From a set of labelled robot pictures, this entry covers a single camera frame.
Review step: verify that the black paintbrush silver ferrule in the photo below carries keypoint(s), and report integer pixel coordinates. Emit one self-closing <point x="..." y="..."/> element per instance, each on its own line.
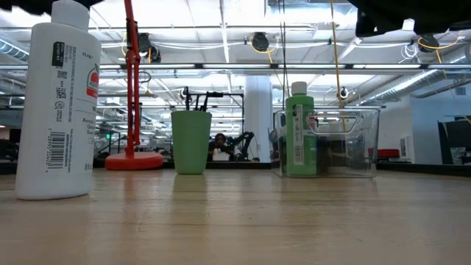
<point x="197" y="104"/>

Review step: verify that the large green paint bottle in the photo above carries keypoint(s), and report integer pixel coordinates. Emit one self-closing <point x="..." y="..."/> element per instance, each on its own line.
<point x="300" y="147"/>

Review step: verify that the light green plastic cup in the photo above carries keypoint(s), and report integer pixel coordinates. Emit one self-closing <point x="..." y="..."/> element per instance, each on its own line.
<point x="191" y="143"/>

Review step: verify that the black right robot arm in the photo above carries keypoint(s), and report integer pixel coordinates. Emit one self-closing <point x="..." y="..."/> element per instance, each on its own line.
<point x="441" y="13"/>

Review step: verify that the black paintbrush gold ferrule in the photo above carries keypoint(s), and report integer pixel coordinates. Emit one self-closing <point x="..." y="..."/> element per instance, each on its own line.
<point x="204" y="102"/>

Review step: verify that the person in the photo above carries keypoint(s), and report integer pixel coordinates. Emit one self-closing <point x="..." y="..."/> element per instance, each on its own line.
<point x="220" y="145"/>

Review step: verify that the large white paint bottle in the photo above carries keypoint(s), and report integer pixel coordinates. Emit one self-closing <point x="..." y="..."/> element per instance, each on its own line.
<point x="59" y="110"/>

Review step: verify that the white building column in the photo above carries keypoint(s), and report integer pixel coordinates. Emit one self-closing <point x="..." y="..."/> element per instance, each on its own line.
<point x="257" y="117"/>

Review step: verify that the red desk lamp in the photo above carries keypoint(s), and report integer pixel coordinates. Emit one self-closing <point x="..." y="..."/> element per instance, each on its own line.
<point x="132" y="110"/>

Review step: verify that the clear plastic bin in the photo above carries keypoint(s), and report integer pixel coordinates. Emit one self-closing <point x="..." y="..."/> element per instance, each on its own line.
<point x="346" y="154"/>

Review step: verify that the black standing board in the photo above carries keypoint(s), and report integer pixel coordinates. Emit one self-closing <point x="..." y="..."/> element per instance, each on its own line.
<point x="456" y="141"/>

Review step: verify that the black background gantry frame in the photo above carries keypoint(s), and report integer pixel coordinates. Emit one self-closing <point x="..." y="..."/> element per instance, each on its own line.
<point x="235" y="95"/>

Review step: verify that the red-topped cart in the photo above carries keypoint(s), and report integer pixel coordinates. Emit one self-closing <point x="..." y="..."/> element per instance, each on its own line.
<point x="388" y="152"/>

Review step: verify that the background black robot arm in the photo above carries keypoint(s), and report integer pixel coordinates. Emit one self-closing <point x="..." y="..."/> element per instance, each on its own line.
<point x="243" y="141"/>

